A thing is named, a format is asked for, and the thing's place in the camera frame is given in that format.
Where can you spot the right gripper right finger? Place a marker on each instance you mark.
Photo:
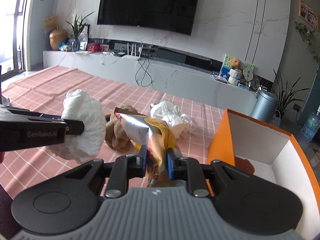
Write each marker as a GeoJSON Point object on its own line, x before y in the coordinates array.
{"type": "Point", "coordinates": [173, 162]}

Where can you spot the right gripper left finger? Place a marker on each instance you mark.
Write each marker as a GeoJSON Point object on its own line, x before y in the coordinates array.
{"type": "Point", "coordinates": [142, 161]}

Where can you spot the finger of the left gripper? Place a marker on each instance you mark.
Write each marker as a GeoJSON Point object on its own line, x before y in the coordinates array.
{"type": "Point", "coordinates": [49, 116]}
{"type": "Point", "coordinates": [74, 127]}

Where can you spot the white cloth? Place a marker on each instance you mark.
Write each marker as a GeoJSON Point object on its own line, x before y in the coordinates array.
{"type": "Point", "coordinates": [87, 125]}

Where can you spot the yellow orange snack bag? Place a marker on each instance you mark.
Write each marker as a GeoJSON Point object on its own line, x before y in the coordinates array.
{"type": "Point", "coordinates": [156, 135]}

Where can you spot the brown plush slippers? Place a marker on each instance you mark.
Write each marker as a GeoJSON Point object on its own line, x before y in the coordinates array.
{"type": "Point", "coordinates": [115, 136]}

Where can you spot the white plastic bag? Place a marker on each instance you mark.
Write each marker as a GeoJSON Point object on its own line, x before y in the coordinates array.
{"type": "Point", "coordinates": [173, 116]}

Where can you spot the pink checkered tablecloth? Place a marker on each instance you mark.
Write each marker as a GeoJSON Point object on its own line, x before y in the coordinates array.
{"type": "Point", "coordinates": [45, 92]}

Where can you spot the gold round vase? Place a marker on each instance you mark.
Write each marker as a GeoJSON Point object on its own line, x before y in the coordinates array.
{"type": "Point", "coordinates": [56, 37]}

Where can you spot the red box on console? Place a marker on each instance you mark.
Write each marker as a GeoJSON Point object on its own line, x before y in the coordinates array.
{"type": "Point", "coordinates": [96, 47]}

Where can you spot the white marble tv console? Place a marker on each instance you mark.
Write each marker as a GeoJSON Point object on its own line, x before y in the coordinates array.
{"type": "Point", "coordinates": [185, 82]}

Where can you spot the white wifi router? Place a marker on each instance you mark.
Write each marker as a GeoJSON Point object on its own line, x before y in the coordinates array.
{"type": "Point", "coordinates": [133, 52]}

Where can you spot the green plant glass vase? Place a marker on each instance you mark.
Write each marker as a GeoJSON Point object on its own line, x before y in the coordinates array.
{"type": "Point", "coordinates": [78, 26]}

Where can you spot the blue picture book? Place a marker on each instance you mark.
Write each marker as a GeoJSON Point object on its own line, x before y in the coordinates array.
{"type": "Point", "coordinates": [224, 71]}

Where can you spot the orange white storage box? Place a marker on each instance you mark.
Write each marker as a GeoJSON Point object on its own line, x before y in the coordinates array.
{"type": "Point", "coordinates": [276, 156]}

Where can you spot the grey metal trash can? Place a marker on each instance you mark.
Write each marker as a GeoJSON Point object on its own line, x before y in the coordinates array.
{"type": "Point", "coordinates": [265, 106]}

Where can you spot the woven pastel basket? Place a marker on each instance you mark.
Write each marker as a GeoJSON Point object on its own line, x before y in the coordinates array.
{"type": "Point", "coordinates": [276, 118]}

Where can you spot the white round fan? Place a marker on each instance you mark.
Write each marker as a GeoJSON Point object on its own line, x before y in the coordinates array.
{"type": "Point", "coordinates": [248, 74]}

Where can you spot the small teddy bear toy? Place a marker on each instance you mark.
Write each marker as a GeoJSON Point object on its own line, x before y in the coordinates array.
{"type": "Point", "coordinates": [235, 63]}

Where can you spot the green floor plant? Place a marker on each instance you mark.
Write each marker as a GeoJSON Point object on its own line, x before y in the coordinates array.
{"type": "Point", "coordinates": [285, 94]}

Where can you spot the blue water jug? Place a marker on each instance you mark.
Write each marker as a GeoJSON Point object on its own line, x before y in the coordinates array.
{"type": "Point", "coordinates": [311, 126]}

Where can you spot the hanging ivy plant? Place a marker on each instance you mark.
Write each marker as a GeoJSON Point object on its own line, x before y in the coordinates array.
{"type": "Point", "coordinates": [308, 37]}

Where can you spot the black wall television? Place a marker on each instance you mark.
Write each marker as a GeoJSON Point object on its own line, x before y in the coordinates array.
{"type": "Point", "coordinates": [170, 15]}

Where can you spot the framed wall picture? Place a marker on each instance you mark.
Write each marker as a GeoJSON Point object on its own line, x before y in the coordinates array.
{"type": "Point", "coordinates": [308, 14]}

